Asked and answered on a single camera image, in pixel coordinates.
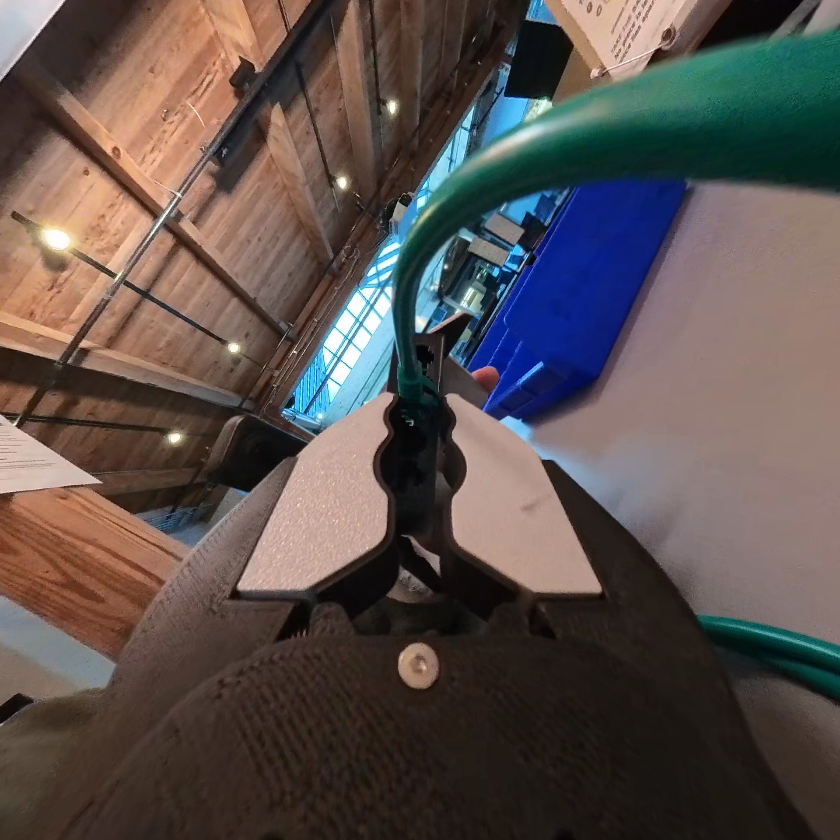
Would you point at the wooden post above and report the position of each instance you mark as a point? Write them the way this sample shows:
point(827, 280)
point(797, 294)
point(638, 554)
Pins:
point(79, 558)

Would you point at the blue plastic bin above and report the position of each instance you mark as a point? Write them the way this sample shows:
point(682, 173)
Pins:
point(577, 295)

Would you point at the black hanging speaker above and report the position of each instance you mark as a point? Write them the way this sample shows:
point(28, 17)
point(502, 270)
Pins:
point(538, 59)

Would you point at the person's left hand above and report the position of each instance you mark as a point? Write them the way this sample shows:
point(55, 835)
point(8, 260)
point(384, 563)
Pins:
point(487, 379)

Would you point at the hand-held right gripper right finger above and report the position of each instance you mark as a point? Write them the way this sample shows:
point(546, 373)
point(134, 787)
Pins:
point(518, 518)

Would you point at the black rounded device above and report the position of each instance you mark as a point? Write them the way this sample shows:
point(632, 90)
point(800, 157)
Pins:
point(249, 453)

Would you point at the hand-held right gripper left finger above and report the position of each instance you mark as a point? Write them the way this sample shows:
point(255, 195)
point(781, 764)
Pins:
point(315, 518)

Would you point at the white paper notice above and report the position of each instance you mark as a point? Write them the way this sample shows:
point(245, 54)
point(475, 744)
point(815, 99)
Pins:
point(33, 459)

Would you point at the wooden board with instruction sheet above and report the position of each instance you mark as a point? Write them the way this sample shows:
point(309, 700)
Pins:
point(623, 33)

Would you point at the ceiling spotlight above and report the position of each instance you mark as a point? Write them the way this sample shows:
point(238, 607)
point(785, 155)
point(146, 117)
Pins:
point(392, 105)
point(233, 348)
point(174, 436)
point(56, 239)
point(341, 182)

